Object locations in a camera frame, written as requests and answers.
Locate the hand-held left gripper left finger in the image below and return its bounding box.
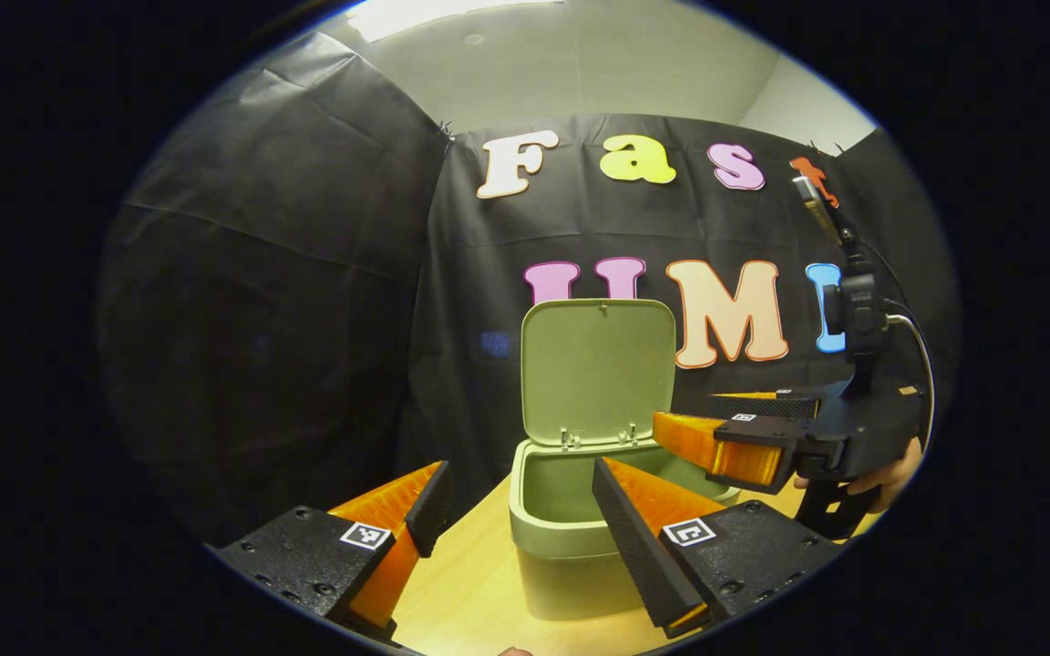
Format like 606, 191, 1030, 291
213, 460, 454, 641

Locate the ceiling light panel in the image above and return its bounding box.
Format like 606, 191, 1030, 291
347, 0, 562, 42

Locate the wooden desktop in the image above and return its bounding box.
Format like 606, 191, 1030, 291
388, 474, 886, 656

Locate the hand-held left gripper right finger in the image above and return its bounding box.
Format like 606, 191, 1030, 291
591, 457, 847, 641

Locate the pale green desktop garbage bin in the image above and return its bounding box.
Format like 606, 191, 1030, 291
509, 298, 745, 622

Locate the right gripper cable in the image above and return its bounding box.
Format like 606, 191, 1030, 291
885, 313, 936, 452

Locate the black backdrop cloth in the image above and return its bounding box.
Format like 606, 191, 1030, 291
97, 32, 962, 548

